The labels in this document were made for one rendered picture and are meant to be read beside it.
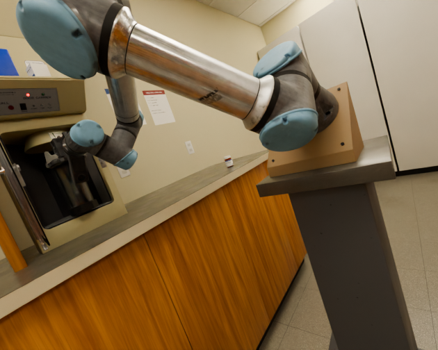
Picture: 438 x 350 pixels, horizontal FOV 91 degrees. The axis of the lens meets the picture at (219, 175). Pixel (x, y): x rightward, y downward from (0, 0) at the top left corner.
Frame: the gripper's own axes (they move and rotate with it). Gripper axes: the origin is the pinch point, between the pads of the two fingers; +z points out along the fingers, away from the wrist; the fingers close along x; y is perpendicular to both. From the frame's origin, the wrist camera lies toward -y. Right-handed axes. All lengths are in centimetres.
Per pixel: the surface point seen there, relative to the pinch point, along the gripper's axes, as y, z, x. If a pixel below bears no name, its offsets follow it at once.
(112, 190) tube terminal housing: -16.1, -0.7, -12.3
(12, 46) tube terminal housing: 45.4, -1.2, -0.5
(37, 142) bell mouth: 10.9, 2.5, 4.4
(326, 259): -57, -74, -33
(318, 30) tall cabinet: 76, -41, -294
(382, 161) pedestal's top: -29, -94, -28
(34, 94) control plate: 24.2, -9.0, 1.7
